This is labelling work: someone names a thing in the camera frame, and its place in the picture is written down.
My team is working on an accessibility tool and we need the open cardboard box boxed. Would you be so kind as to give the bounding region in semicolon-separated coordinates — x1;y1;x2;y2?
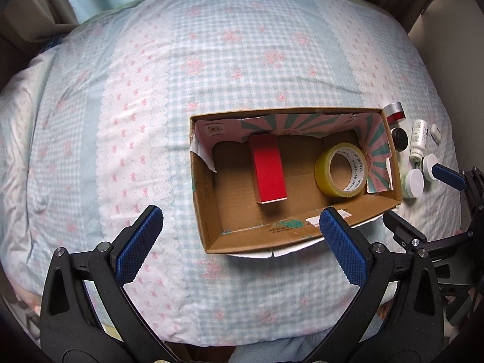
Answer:
189;107;402;255

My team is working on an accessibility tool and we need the silver red round tin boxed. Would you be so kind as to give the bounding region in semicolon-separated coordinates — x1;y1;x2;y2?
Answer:
383;102;406;126

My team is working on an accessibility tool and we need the black round jar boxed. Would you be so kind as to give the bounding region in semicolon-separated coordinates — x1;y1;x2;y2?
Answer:
391;127;409;152

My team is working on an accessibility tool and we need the green white lid jar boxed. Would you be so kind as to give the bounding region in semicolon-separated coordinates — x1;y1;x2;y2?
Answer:
419;153;440;182

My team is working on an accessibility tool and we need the red rectangular box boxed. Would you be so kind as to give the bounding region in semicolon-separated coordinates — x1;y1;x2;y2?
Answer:
249;134;287;204

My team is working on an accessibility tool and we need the yellow tape roll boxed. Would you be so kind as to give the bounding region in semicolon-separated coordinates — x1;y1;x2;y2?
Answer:
314;142;368;198

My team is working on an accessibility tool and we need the white lid cream jar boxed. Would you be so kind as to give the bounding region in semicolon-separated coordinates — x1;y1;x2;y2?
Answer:
401;169;424;199

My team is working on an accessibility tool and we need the left grey curtain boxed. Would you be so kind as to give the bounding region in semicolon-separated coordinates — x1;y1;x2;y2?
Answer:
1;0;78;55

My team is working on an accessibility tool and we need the white earbuds case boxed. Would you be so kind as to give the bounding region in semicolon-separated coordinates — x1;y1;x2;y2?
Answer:
430;124;442;144

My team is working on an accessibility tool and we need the white spray bottle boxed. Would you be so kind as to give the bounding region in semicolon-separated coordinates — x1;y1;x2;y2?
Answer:
409;119;428;163

